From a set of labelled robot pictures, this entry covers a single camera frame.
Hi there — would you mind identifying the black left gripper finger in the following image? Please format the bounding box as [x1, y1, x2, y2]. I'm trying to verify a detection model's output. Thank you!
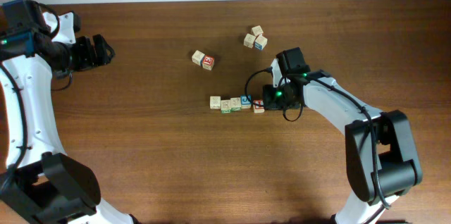
[93, 35, 116, 66]
[75, 37, 95, 69]

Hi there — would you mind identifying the wooden block red I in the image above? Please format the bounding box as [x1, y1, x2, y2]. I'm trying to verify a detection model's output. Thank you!
[253, 100, 265, 113]

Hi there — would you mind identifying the wooden block blue 5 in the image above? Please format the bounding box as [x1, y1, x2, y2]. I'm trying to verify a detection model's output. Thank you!
[240, 95, 252, 109]

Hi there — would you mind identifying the wooden block green N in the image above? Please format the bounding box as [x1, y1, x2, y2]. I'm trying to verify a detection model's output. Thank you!
[230, 97, 242, 111]

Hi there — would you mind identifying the wooden block green R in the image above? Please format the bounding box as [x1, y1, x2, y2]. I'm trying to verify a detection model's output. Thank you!
[221, 99, 232, 113]

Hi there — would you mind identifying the plain wooden picture block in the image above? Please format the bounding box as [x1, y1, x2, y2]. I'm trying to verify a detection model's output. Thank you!
[209, 96, 221, 109]

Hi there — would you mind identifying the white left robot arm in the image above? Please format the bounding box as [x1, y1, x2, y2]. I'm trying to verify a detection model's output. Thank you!
[1, 0, 136, 224]

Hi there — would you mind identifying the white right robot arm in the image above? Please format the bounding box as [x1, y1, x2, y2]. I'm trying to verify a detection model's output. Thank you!
[264, 48, 423, 223]

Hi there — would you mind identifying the wooden block blue letter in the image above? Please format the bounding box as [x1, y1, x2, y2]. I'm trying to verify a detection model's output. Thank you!
[254, 35, 268, 51]

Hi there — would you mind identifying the wooden block red side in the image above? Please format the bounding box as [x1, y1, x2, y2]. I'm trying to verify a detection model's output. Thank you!
[243, 34, 257, 49]

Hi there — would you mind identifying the wooden block rear plain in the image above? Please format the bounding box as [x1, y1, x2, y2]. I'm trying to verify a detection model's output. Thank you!
[251, 25, 264, 37]

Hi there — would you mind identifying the wooden block red E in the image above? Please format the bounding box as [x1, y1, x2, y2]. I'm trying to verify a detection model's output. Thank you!
[202, 55, 215, 70]

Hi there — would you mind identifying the wooden block blue side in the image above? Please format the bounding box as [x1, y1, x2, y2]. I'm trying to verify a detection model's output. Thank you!
[192, 50, 205, 66]

